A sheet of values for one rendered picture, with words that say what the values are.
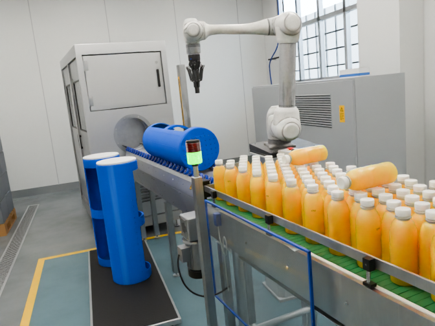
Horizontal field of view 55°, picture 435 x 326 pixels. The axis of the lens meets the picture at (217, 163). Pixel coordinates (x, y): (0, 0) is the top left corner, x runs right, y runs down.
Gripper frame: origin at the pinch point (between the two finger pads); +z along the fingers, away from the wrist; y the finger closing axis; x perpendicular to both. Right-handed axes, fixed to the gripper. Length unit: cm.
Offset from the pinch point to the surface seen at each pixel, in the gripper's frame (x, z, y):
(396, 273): 119, 48, -130
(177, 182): 5, 62, 20
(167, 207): -24, 91, 53
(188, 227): 67, 65, -30
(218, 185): 48, 49, -38
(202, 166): 2, 50, 0
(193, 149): 81, 24, -47
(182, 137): 10.9, 29.9, 7.1
